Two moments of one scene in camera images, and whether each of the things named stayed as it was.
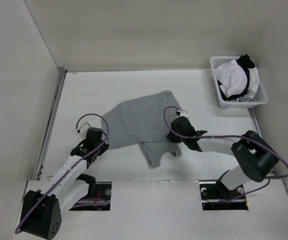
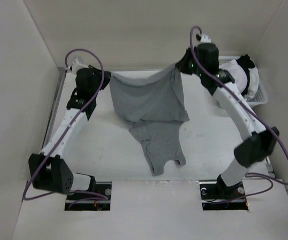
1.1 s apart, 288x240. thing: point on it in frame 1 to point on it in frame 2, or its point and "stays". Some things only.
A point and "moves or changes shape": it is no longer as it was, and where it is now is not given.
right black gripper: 171,138 to 182,63
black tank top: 246,63 stays
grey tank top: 146,120 moves or changes shape
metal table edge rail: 60,77 stays
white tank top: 232,78 stays
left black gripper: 104,147 to 107,78
